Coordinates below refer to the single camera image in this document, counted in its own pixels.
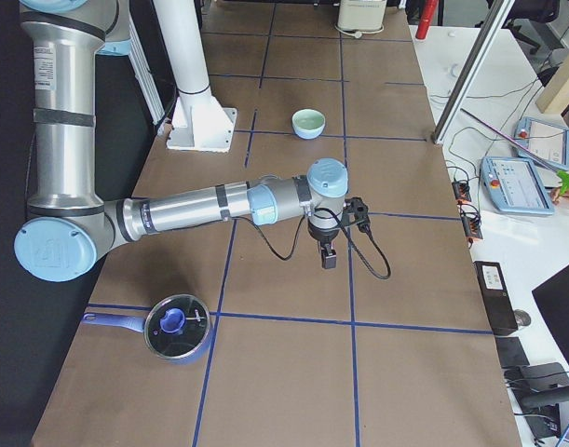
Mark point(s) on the silver round knob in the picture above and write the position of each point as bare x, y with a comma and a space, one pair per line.
522, 318

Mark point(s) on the black power strip with plugs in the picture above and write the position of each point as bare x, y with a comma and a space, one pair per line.
462, 192

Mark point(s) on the wooden board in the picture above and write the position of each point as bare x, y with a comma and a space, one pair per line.
555, 97

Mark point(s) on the blue saucepan with glass lid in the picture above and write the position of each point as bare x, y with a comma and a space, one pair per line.
177, 329

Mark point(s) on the red cylinder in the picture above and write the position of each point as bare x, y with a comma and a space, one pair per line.
428, 10

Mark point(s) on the near teach pendant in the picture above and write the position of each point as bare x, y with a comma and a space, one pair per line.
514, 186

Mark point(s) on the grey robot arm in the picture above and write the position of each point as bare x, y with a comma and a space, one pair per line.
78, 212

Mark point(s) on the black monitor corner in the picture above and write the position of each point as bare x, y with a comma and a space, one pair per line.
552, 300

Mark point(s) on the white appliance with cord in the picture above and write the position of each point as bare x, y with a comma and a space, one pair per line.
359, 17

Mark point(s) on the black box with white label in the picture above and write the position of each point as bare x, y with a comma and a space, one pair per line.
495, 297

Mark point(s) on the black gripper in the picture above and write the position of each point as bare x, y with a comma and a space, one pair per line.
324, 236

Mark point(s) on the white plate with black knobs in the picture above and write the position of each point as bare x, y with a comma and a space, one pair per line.
199, 122

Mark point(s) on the black office chair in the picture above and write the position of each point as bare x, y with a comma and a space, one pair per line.
540, 14

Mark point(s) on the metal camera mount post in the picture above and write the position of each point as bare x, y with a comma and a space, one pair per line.
493, 22

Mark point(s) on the green handled grabber tool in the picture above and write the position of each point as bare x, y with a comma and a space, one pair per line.
562, 174

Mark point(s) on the green bowl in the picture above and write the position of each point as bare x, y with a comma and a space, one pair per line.
308, 117

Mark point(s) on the far teach pendant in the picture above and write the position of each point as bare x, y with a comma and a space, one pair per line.
548, 141

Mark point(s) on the aluminium profile behind pedestal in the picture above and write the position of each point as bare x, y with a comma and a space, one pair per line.
144, 76

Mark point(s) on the brown paper table cover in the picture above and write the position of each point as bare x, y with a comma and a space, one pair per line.
301, 356

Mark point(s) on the teach pendant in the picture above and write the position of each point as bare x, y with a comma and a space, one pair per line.
548, 141
514, 186

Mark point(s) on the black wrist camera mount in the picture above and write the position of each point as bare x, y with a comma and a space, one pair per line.
356, 212

